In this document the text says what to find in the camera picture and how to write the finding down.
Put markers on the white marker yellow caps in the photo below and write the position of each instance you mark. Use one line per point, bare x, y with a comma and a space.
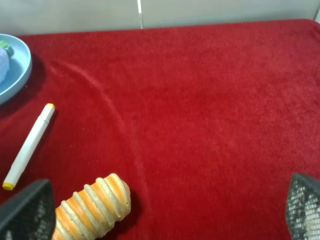
28, 147

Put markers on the striped spiral bread roll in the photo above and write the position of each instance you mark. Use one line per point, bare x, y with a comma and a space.
91, 213

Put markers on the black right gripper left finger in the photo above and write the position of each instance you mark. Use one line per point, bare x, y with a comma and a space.
29, 214

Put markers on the light blue plate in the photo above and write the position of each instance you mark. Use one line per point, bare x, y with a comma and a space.
20, 68

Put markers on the red velvet tablecloth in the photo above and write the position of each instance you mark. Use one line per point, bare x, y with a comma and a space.
206, 124

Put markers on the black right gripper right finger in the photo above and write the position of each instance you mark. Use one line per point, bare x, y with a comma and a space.
302, 212

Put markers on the blue plush toy green leaves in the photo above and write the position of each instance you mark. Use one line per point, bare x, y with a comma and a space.
6, 52

